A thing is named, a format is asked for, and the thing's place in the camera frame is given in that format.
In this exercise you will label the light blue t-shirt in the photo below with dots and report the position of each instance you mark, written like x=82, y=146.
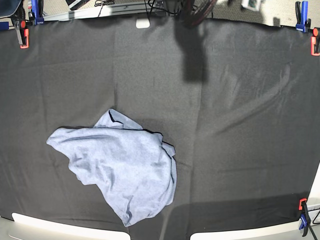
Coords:
x=134, y=168

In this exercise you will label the black table cloth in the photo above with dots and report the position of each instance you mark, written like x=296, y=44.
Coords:
x=239, y=102

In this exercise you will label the blue clamp top left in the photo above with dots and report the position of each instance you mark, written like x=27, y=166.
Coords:
x=35, y=12

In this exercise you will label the orange clamp top left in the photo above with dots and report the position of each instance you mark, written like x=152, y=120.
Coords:
x=22, y=32

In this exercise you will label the blue clamp top right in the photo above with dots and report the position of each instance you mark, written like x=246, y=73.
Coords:
x=301, y=11

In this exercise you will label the orange blue clamp bottom right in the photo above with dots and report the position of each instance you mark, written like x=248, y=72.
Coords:
x=304, y=216

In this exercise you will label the orange clamp top right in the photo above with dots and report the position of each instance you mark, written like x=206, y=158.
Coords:
x=315, y=42

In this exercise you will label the aluminium rail behind table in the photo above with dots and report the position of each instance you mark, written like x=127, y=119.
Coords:
x=100, y=11

